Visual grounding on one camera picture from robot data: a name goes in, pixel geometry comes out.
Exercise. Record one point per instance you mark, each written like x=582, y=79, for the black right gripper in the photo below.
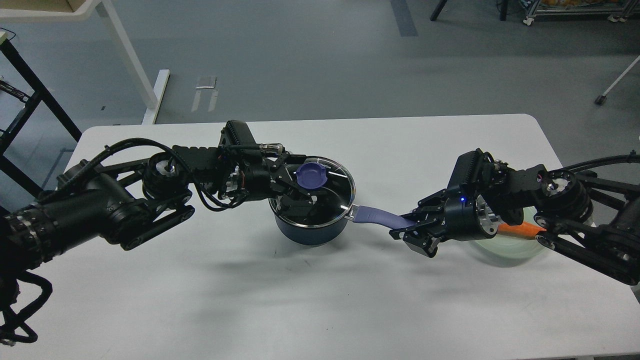
x=466, y=217

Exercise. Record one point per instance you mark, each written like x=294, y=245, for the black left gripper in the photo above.
x=251, y=176

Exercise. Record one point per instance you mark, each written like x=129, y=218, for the glass lid purple knob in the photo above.
x=317, y=172

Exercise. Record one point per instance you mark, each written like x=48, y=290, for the dark blue saucepan purple handle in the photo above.
x=358, y=214

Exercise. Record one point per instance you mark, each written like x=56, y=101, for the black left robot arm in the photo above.
x=128, y=194

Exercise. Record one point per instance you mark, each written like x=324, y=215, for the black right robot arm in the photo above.
x=591, y=220

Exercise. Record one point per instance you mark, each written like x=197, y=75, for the clear green glass plate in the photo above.
x=505, y=248

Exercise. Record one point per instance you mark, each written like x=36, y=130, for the orange toy carrot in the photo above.
x=526, y=230

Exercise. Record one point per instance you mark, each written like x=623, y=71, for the white stand leg with caster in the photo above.
x=601, y=98

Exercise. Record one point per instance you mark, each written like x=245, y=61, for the black metal rack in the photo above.
x=40, y=95

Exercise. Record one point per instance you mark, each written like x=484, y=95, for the wheeled metal cart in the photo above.
x=616, y=11

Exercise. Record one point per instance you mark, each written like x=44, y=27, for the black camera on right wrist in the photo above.
x=473, y=172

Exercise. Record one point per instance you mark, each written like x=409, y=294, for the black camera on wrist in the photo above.
x=473, y=172
x=236, y=135

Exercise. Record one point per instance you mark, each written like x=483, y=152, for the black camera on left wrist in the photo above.
x=236, y=135

